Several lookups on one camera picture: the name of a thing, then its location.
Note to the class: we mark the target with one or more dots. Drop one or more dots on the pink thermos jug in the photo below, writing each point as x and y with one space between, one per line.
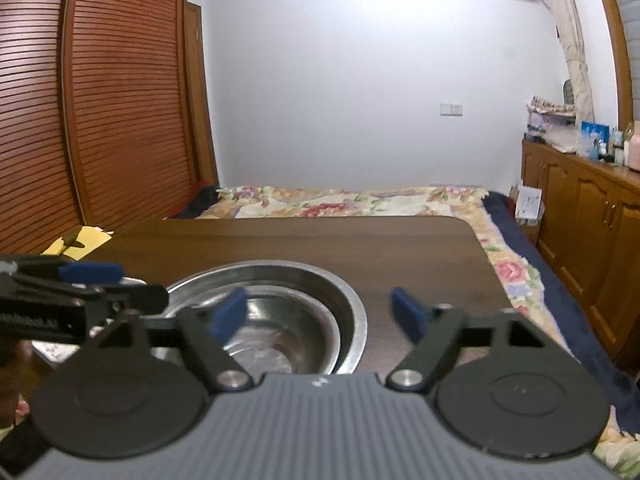
632 146

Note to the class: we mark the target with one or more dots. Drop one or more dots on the large steel bowl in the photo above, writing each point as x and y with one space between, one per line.
207 288

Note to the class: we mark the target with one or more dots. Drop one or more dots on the yellow plush toy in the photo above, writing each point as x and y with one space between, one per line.
78 242

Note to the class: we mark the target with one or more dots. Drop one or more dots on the medium steel bowl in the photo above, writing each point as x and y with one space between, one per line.
298 325

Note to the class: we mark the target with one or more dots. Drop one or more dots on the wooden sideboard cabinet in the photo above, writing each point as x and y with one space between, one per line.
589 235

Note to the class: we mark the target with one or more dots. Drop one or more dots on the wall light switch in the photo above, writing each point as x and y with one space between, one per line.
451 109

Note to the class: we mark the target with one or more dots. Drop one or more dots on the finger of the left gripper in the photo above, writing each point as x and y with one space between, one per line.
149 299
55 268

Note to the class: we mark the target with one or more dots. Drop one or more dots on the white paper bag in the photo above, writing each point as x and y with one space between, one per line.
528 205

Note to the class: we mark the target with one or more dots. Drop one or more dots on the beige curtain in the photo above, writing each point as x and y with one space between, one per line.
572 42

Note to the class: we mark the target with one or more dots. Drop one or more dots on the small steel bowl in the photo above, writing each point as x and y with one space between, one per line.
258 361

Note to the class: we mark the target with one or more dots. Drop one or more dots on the folded fabric pile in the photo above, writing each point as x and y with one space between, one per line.
544 117

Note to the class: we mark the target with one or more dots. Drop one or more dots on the floral bed blanket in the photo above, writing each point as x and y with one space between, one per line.
445 243

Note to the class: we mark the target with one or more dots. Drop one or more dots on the blue picture card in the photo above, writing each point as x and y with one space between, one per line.
594 138

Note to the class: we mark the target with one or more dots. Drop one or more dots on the wooden louvered wardrobe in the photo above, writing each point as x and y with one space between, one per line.
104 115

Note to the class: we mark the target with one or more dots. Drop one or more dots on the floral square plate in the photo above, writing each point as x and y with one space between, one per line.
52 352

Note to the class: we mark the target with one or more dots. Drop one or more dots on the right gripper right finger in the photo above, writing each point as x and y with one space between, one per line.
434 332

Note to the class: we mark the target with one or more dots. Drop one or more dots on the person right hand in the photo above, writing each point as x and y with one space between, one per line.
21 372

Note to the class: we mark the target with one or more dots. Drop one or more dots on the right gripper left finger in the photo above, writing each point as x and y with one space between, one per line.
204 333

